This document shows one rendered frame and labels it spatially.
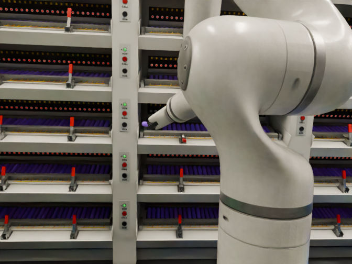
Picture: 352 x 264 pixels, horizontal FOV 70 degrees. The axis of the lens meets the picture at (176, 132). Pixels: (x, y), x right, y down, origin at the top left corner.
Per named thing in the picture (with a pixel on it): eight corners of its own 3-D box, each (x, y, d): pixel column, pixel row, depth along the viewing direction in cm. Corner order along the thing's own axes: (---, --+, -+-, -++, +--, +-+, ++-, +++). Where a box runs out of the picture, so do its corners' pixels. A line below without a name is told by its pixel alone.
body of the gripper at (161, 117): (183, 90, 78) (165, 102, 87) (160, 106, 72) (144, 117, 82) (196, 110, 79) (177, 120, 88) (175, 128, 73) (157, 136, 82)
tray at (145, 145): (285, 156, 104) (291, 135, 100) (136, 153, 100) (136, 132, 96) (267, 132, 122) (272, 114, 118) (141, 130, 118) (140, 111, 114)
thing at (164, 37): (294, 55, 99) (304, 17, 93) (138, 49, 95) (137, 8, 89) (274, 46, 117) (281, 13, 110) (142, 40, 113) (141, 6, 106)
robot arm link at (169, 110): (185, 87, 76) (179, 91, 78) (165, 101, 71) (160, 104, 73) (200, 110, 77) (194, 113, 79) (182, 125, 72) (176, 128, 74)
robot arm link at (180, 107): (194, 92, 77) (167, 92, 72) (222, 75, 66) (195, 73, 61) (199, 119, 76) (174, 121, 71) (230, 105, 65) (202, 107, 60)
